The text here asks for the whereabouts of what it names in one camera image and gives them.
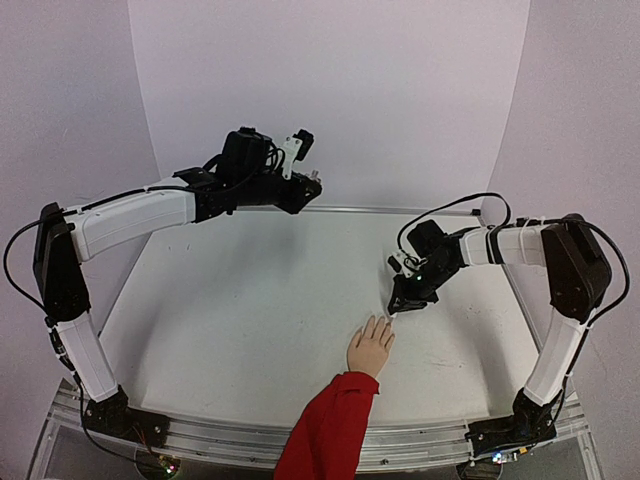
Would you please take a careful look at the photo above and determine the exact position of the aluminium table frame rail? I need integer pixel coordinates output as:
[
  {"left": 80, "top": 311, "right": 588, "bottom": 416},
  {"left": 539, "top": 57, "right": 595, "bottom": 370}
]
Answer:
[{"left": 34, "top": 194, "right": 599, "bottom": 479}]

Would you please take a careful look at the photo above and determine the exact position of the mannequin hand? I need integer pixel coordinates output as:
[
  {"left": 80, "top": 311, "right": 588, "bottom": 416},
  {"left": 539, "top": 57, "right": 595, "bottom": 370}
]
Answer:
[{"left": 346, "top": 316, "right": 396, "bottom": 378}]

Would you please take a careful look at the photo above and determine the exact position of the left black cable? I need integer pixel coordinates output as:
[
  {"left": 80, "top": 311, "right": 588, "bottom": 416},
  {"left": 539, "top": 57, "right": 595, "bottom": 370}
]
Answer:
[{"left": 2, "top": 139, "right": 286, "bottom": 321}]

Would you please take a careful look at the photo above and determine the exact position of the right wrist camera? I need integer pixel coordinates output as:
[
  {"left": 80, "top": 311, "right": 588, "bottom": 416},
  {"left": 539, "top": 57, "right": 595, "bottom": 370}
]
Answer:
[{"left": 387, "top": 251, "right": 419, "bottom": 277}]

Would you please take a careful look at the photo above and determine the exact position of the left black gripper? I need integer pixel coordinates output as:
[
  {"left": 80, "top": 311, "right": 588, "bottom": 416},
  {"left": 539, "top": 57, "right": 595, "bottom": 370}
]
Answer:
[{"left": 240, "top": 169, "right": 324, "bottom": 215}]

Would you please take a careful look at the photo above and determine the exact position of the red sleeve forearm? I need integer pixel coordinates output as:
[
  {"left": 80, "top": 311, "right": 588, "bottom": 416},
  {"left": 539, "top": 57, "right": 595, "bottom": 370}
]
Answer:
[{"left": 273, "top": 372, "right": 379, "bottom": 479}]

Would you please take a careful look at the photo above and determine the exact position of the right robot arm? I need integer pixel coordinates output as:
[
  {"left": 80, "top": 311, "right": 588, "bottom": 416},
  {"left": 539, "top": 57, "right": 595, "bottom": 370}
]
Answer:
[{"left": 388, "top": 214, "right": 612, "bottom": 406}]

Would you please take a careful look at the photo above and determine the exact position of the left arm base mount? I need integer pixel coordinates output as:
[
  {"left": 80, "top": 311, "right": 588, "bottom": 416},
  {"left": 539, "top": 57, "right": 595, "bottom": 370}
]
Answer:
[{"left": 82, "top": 387, "right": 170, "bottom": 448}]

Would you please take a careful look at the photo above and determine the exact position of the right black camera cable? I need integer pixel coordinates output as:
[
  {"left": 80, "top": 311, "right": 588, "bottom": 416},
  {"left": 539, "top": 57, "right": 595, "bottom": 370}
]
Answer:
[{"left": 397, "top": 193, "right": 511, "bottom": 251}]

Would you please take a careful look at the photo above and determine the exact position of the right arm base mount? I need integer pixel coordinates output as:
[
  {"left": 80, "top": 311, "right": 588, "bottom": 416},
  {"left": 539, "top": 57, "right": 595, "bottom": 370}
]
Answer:
[{"left": 465, "top": 389, "right": 561, "bottom": 458}]

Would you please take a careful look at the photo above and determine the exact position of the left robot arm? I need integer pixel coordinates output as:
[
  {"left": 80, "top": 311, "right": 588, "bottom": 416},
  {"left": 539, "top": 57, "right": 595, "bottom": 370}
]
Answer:
[{"left": 33, "top": 127, "right": 322, "bottom": 437}]

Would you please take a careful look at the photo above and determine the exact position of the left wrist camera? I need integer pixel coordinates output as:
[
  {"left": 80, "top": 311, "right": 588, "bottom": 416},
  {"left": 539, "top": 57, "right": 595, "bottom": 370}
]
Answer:
[{"left": 279, "top": 129, "right": 314, "bottom": 180}]

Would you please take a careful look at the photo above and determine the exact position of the glitter nail polish bottle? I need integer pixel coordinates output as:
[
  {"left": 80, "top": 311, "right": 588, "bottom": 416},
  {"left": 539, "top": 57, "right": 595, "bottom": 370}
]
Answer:
[{"left": 308, "top": 170, "right": 321, "bottom": 183}]

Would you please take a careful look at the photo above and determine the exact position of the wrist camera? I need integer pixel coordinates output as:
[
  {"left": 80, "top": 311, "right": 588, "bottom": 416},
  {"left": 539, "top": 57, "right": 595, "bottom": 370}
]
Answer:
[
  {"left": 387, "top": 251, "right": 419, "bottom": 277},
  {"left": 279, "top": 129, "right": 314, "bottom": 180}
]

